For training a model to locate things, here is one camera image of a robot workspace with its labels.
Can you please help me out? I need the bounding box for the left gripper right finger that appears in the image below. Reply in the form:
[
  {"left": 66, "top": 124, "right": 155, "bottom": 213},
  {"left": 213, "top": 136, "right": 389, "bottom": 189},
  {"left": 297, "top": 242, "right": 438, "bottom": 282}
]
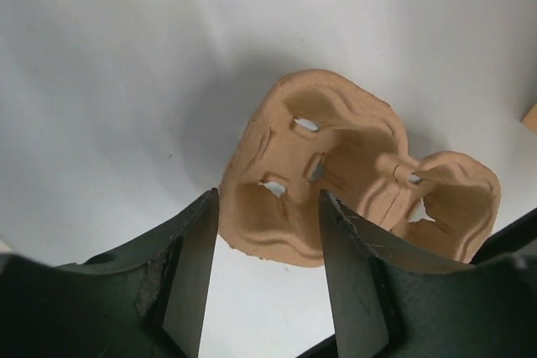
[{"left": 319, "top": 191, "right": 536, "bottom": 357}]

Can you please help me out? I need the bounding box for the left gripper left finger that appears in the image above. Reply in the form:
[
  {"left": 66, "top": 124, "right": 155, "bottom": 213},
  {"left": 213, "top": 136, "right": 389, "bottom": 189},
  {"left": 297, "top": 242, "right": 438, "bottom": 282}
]
[{"left": 1, "top": 189, "right": 219, "bottom": 357}]

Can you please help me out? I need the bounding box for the single brown pulp carrier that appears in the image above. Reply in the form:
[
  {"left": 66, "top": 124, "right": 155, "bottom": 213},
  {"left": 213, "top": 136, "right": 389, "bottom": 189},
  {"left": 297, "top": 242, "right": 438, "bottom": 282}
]
[{"left": 219, "top": 70, "right": 501, "bottom": 267}]

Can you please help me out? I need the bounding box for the brown paper bag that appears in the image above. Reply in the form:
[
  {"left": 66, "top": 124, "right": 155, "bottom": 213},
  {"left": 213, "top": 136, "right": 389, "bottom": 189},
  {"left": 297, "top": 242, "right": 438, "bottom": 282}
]
[{"left": 522, "top": 105, "right": 537, "bottom": 132}]

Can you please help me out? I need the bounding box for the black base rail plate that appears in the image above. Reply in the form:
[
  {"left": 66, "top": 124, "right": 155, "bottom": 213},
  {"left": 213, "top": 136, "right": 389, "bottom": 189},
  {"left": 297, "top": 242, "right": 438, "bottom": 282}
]
[{"left": 471, "top": 209, "right": 536, "bottom": 264}]

